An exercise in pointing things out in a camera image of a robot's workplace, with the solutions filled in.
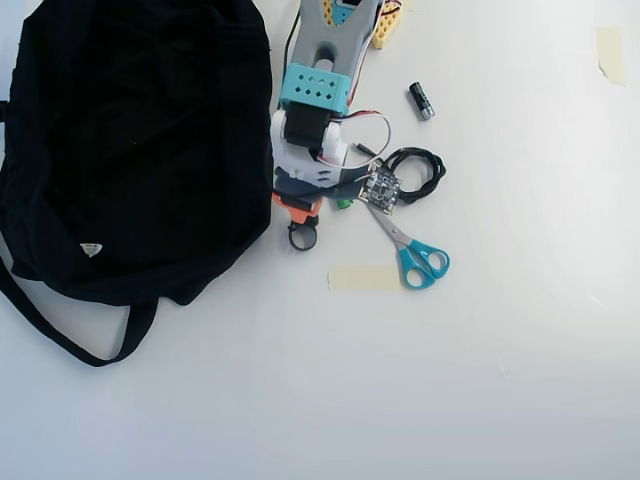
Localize grey-blue gripper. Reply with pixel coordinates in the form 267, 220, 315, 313
271, 172, 362, 226

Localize black fabric bag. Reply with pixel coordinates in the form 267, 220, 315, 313
0, 0, 275, 369

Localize long beige tape strip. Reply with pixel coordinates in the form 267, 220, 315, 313
327, 265, 404, 292

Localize small black cylinder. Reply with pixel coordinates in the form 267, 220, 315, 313
408, 81, 437, 122

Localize beige tape piece torn edge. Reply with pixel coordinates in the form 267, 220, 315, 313
595, 26, 626, 87

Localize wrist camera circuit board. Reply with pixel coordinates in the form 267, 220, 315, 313
357, 159, 404, 217

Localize blue-handled scissors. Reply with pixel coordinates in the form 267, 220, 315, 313
367, 204, 451, 291

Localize red white servo cable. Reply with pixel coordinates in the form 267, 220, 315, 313
319, 110, 394, 171

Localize black braided USB cable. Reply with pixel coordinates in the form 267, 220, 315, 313
352, 143, 448, 205

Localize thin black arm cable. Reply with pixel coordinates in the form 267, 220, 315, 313
282, 12, 304, 69

